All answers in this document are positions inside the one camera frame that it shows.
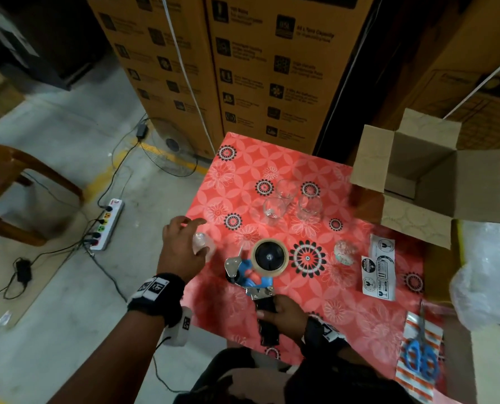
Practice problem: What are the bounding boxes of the person's right hand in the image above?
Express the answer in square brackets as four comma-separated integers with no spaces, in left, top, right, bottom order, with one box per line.
[256,294,311,342]

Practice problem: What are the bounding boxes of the person's left hand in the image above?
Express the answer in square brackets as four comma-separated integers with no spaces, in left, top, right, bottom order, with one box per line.
[156,216,211,283]

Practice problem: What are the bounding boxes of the tape dispenser with tape roll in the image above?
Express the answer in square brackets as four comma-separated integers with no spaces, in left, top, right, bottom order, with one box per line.
[224,238,292,347]

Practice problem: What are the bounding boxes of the black-white fragile sticker sheet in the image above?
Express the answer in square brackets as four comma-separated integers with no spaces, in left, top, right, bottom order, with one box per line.
[360,233,398,302]

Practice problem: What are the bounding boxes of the small cardboard box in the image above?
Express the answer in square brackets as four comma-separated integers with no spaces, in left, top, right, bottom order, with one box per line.
[348,107,500,251]

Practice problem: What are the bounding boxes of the bubble wrap bundle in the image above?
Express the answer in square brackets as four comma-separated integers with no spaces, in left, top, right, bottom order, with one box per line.
[449,213,500,333]

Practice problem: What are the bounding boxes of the person's left forearm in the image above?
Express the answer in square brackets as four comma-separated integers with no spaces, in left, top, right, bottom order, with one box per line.
[48,311,162,404]

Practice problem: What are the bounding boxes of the person's dark clothing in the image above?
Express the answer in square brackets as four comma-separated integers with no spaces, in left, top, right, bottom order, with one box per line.
[173,345,419,404]

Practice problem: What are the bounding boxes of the clear drinking glass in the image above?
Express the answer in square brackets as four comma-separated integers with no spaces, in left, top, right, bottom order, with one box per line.
[295,187,326,224]
[262,179,295,226]

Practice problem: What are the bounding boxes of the stack of Crompton cartons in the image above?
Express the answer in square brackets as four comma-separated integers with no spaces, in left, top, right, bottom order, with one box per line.
[86,0,500,186]

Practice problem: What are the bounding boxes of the flat brown cardboard box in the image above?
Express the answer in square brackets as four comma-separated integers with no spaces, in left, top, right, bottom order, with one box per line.
[442,315,500,404]

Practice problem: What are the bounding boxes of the black wristband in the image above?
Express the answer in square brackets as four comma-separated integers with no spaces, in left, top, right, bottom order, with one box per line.
[127,272,187,327]
[299,314,350,360]

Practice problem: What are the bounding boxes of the white power strip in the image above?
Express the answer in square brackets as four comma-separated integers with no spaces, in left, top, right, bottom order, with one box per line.
[85,198,125,253]

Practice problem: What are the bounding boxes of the packaged blue scissors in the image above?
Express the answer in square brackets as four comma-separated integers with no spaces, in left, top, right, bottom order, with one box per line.
[395,299,445,404]

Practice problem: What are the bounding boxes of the brown plastic chair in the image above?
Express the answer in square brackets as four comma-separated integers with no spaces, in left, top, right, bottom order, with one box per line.
[0,137,85,247]

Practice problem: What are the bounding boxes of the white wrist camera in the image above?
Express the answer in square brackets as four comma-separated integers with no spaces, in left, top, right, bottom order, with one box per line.
[160,307,194,348]

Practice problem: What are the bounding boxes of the wire-guard floor fan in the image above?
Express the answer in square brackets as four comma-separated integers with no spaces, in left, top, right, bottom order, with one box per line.
[134,116,205,179]

